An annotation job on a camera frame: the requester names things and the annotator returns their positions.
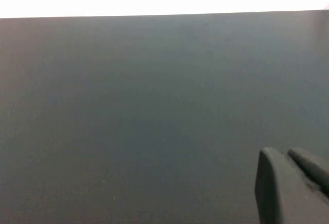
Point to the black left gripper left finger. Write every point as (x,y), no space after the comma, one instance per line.
(277,190)

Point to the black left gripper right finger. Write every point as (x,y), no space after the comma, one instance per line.
(311,167)

